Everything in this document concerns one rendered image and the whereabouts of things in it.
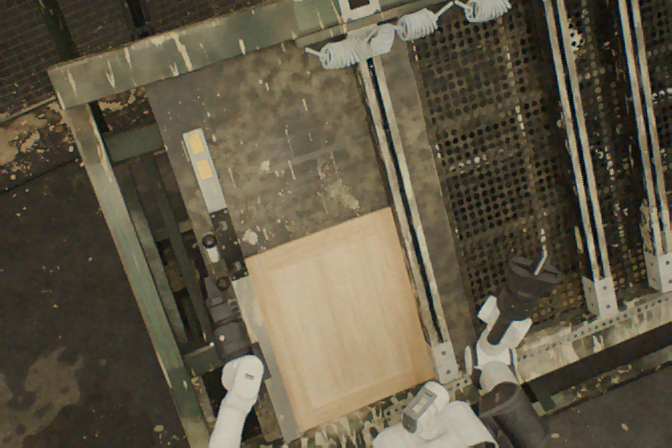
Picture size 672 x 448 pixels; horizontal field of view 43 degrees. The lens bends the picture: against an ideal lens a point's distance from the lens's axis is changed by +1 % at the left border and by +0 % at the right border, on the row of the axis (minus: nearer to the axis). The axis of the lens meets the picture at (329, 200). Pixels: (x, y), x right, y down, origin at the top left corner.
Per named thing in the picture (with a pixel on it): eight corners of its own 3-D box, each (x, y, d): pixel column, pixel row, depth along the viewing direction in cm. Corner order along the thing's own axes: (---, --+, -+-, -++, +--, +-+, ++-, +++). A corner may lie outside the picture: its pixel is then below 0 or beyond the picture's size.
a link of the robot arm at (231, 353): (207, 354, 213) (222, 397, 210) (223, 343, 204) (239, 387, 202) (245, 342, 219) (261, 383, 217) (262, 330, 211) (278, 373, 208)
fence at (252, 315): (282, 436, 246) (285, 443, 242) (180, 131, 216) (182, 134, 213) (298, 429, 247) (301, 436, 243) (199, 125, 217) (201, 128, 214)
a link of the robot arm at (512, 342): (535, 317, 206) (524, 333, 218) (503, 297, 208) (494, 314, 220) (522, 338, 204) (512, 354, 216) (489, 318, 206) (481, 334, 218)
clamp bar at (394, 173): (426, 376, 255) (459, 414, 233) (324, -13, 218) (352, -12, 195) (455, 364, 257) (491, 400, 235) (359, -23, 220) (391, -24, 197)
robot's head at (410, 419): (439, 416, 197) (442, 398, 192) (418, 442, 192) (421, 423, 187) (417, 402, 200) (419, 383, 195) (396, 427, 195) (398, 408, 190)
